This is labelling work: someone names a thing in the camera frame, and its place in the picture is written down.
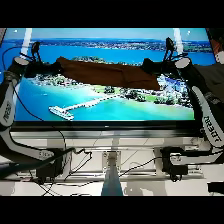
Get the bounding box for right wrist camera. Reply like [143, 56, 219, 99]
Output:
[162, 36, 190, 63]

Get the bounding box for silver frame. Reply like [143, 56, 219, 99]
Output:
[0, 129, 224, 197]

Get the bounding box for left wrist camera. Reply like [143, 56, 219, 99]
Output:
[19, 40, 44, 64]

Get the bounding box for dark grey garment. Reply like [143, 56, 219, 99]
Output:
[194, 63, 224, 105]

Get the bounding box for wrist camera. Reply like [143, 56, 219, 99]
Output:
[19, 40, 44, 64]
[162, 36, 190, 63]

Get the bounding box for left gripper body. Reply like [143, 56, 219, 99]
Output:
[25, 61, 63, 80]

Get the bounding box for brown pants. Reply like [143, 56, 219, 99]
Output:
[54, 56, 161, 91]

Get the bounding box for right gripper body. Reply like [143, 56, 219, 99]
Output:
[139, 58, 177, 77]

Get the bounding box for black cable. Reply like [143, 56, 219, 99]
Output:
[11, 84, 68, 152]
[65, 148, 94, 183]
[118, 155, 163, 178]

